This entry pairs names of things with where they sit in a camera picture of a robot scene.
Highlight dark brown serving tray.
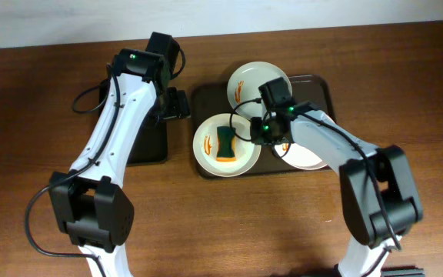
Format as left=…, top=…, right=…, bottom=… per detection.
left=192, top=75, right=337, bottom=176

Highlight cream white plate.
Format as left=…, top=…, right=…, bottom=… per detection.
left=192, top=113, right=261, bottom=178

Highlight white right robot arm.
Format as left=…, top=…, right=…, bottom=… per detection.
left=250, top=103, right=425, bottom=276

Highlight black rectangular water tray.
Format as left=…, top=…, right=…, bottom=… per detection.
left=98, top=78, right=168, bottom=166

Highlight pinkish white plate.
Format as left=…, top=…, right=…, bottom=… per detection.
left=272, top=143, right=328, bottom=171

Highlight green and orange sponge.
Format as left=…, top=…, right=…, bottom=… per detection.
left=216, top=126, right=236, bottom=162

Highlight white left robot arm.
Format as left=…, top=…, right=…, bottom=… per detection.
left=46, top=46, right=190, bottom=276

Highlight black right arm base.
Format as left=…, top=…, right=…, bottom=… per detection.
left=335, top=264, right=425, bottom=277

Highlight pale green plate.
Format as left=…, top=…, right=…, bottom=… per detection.
left=227, top=62, right=292, bottom=108

